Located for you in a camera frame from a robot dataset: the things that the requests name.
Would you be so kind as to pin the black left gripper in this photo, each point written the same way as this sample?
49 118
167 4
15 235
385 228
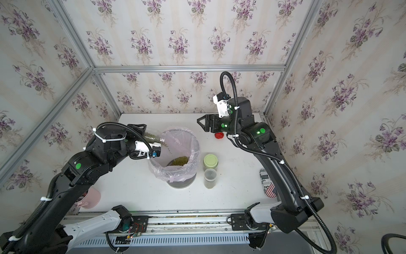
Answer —
139 129

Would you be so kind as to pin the pink cup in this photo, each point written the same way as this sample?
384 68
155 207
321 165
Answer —
89 199

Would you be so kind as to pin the open clear jar with beans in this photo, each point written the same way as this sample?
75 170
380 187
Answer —
210 176

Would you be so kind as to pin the aluminium mounting rail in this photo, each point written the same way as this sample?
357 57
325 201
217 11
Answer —
183 222

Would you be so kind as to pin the mesh bin with pink bag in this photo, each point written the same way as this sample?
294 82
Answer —
179 160

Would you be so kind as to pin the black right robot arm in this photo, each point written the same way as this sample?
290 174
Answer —
295 204

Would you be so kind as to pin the printed can with flag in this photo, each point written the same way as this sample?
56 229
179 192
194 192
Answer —
268 186

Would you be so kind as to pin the clear plastic jar of beans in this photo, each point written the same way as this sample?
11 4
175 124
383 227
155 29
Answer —
153 138

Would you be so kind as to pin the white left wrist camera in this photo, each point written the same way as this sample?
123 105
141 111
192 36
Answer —
142 150

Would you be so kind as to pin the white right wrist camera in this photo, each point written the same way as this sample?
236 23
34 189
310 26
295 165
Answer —
221 104

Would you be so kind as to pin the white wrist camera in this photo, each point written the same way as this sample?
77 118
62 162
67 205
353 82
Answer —
142 150
221 104

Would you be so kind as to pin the white vented cable duct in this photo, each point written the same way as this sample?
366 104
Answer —
180 240

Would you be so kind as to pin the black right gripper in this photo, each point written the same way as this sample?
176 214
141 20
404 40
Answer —
213 118

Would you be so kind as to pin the red jar lid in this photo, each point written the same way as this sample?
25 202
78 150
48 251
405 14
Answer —
219 135

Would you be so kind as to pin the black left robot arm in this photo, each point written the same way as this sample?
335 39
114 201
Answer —
42 232

